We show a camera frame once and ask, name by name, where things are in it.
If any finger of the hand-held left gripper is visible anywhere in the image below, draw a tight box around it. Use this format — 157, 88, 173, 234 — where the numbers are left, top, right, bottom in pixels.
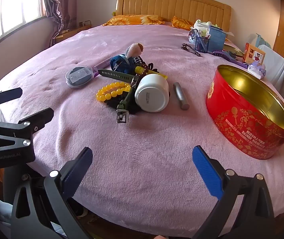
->
0, 88, 23, 116
0, 108, 54, 155

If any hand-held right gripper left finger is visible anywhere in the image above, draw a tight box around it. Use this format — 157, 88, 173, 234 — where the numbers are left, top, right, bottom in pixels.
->
11, 147, 94, 239

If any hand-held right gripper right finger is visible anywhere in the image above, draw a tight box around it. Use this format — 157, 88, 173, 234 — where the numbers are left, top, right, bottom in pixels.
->
192, 145, 276, 239

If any red round tin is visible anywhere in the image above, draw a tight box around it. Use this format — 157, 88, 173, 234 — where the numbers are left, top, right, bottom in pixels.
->
205, 64, 284, 160

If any grey round case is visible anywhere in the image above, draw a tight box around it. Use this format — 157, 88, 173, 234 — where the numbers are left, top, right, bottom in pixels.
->
65, 66, 94, 89

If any yellow bead bracelet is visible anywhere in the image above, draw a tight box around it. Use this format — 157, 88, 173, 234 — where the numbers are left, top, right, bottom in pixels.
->
96, 82, 132, 103

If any silver tube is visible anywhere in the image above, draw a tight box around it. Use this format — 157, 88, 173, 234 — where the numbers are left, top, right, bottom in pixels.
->
173, 82, 190, 110

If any green watch strap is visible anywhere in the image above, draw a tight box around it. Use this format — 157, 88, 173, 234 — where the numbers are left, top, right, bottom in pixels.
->
98, 69, 139, 124

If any white cup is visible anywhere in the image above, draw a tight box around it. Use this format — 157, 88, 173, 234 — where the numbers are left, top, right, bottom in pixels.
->
134, 73, 170, 113

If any blue plush doll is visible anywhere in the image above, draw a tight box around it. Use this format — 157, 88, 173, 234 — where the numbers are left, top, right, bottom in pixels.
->
110, 43, 145, 74

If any brown bead bracelet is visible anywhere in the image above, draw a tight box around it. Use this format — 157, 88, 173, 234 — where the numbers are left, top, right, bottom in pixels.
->
134, 63, 155, 77

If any pink blanket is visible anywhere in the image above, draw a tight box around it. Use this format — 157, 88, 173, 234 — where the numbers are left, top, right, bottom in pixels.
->
0, 21, 284, 238

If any wooden nightstand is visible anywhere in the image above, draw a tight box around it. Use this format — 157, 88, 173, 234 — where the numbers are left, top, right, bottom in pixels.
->
54, 20, 92, 43

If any window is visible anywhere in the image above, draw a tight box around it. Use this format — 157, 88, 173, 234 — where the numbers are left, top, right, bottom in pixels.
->
0, 0, 46, 53

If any patterned curtain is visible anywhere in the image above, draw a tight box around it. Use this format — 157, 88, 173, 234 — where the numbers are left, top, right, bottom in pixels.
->
43, 0, 79, 46

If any white tissue pack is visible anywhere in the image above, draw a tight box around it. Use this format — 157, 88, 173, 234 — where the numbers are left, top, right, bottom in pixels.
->
248, 63, 267, 80

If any purple hairbrush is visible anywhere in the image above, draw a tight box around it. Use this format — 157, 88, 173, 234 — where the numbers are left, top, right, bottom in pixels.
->
212, 50, 249, 68

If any brown hair clip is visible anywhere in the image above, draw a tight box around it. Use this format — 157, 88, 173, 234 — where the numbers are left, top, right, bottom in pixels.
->
181, 43, 203, 57

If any gold tin lid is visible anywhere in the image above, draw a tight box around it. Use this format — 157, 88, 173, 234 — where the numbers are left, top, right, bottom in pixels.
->
223, 43, 244, 56

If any orange card box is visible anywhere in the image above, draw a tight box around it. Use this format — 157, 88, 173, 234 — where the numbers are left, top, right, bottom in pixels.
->
242, 43, 266, 65

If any blue mesh pen holder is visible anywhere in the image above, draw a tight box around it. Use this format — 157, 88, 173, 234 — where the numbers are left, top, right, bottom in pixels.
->
194, 35, 211, 54

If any chair with white cloth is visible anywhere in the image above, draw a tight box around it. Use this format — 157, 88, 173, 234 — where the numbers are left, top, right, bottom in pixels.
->
258, 44, 284, 117

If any blue box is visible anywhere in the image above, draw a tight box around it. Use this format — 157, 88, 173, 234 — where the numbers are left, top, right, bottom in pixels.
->
208, 25, 228, 54

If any large orange floral pillow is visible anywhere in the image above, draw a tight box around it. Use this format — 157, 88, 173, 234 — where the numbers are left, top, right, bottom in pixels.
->
103, 14, 166, 26

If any teal bag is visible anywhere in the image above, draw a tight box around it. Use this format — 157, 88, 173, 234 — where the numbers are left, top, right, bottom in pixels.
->
255, 33, 272, 49

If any green frog plush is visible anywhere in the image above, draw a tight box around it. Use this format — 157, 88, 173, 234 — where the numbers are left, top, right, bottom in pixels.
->
194, 19, 222, 36

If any small orange floral pillow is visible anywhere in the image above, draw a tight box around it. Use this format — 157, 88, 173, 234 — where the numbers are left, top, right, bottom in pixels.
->
170, 16, 195, 29

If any wooden headboard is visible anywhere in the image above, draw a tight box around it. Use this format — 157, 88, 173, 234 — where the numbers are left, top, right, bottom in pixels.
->
116, 0, 232, 29

